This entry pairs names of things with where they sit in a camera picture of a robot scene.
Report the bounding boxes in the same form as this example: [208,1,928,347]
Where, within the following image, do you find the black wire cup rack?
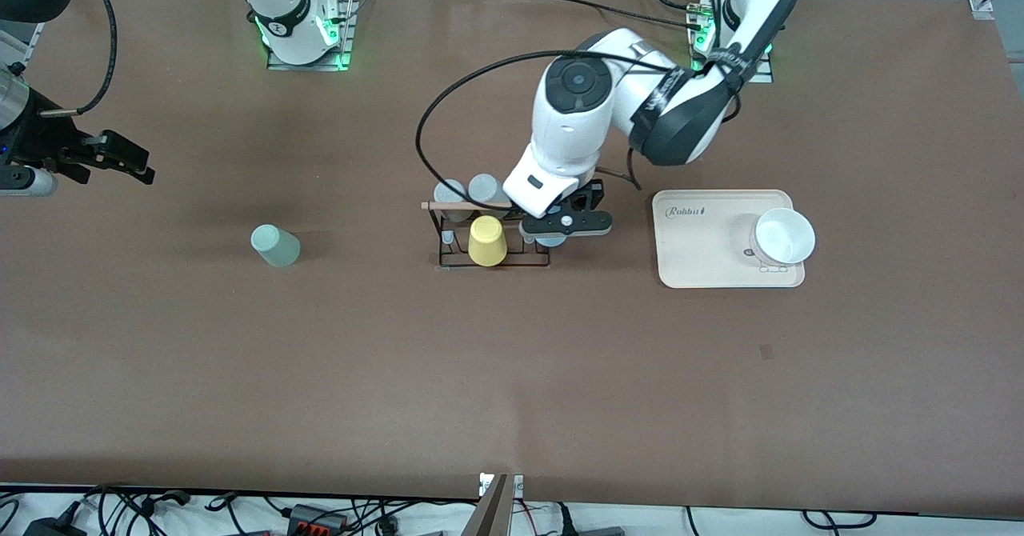
[422,198,553,271]

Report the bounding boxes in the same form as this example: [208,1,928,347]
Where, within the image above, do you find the black box orange buttons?
[286,503,350,535]

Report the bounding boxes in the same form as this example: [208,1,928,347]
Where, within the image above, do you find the grey metal post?
[462,474,513,536]

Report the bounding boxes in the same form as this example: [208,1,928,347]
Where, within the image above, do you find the pale green plastic cup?
[250,224,302,269]

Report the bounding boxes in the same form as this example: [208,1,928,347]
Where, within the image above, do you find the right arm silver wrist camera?
[0,164,59,198]

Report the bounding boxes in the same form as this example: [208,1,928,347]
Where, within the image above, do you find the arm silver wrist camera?
[519,209,614,242]
[0,164,59,198]

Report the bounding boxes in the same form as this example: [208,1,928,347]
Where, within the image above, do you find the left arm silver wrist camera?
[519,209,614,242]

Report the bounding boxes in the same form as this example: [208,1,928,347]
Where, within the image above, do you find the long black table cable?
[512,0,705,31]

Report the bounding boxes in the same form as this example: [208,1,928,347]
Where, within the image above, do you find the black power adapter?
[22,514,89,536]

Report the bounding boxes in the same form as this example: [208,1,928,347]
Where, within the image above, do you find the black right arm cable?
[38,0,118,118]

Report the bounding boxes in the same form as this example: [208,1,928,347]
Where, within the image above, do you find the white mounting bracket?
[478,473,525,498]

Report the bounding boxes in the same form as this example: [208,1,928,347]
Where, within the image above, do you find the yellow plastic cup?
[468,215,508,268]

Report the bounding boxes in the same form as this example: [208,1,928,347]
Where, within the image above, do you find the grey plastic cup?
[434,179,468,223]
[467,174,510,218]

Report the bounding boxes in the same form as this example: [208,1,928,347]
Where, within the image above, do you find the beige tray with print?
[652,190,806,290]

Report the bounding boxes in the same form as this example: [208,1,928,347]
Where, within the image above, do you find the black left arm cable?
[416,50,741,205]

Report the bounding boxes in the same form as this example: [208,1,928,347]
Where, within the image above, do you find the white bowl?
[750,207,817,266]

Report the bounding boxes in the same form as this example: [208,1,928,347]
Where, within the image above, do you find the aluminium table edge rail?
[0,28,39,69]

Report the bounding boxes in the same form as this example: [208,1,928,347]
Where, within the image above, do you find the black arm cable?
[416,50,741,205]
[38,0,118,118]

